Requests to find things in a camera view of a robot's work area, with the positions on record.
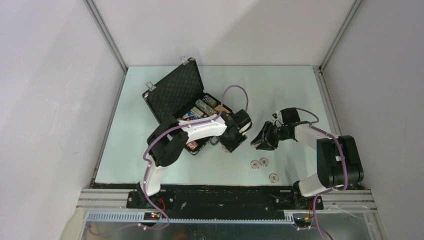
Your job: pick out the yellow poker chip stack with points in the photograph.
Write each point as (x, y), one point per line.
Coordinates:
(219, 108)

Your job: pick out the white red chip stack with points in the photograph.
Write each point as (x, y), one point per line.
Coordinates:
(249, 167)

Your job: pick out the black poker set case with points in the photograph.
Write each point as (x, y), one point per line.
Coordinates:
(176, 94)

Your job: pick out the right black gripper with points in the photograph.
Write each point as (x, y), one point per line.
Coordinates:
(261, 138)

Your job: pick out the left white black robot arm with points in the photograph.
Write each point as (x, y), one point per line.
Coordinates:
(169, 139)

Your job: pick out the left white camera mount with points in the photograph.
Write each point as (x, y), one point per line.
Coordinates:
(246, 127)

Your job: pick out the green poker chip stack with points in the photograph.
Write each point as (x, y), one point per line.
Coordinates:
(205, 108)

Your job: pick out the red white chip row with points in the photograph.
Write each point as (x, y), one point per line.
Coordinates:
(192, 146)

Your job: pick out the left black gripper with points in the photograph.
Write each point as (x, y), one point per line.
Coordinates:
(232, 145)

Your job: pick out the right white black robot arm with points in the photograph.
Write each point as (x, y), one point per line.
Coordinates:
(338, 162)

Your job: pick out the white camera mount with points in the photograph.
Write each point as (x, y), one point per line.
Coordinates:
(276, 119)
(246, 127)

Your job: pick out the blue white chip stack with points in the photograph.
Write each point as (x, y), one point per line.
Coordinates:
(211, 102)

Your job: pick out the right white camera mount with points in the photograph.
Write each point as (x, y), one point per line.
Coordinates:
(276, 119)

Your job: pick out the blue patterned card deck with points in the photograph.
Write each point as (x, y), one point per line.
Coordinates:
(194, 114)

